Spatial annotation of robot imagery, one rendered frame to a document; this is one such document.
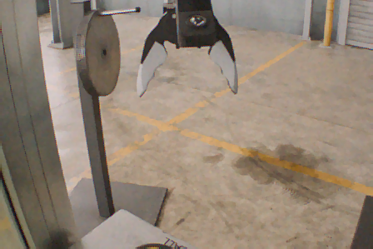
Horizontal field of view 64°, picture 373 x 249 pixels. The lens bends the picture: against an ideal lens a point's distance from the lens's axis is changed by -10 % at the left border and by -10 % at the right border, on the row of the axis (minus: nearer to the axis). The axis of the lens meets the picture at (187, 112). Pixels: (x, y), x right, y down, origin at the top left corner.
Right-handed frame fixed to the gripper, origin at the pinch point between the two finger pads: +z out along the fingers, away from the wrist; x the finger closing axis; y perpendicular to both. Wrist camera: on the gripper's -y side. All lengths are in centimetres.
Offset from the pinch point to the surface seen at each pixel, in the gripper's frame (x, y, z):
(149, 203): 13, 81, 89
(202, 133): -23, 156, 91
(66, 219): 12.3, -26.7, -0.6
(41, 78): 12.0, -26.4, -12.7
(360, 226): -25.9, -15.1, 16.2
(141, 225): 6.2, -25.6, 1.2
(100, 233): 9.7, -26.5, 1.2
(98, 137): 31, 73, 46
